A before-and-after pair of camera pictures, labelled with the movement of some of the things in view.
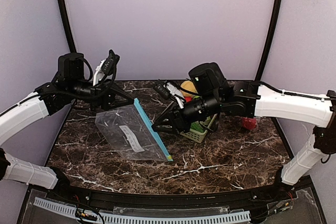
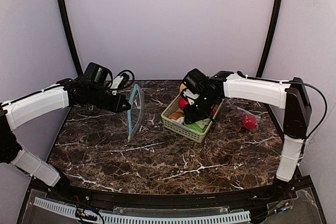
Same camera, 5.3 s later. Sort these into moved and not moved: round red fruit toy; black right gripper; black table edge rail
Moved: round red fruit toy; black right gripper
Not moved: black table edge rail
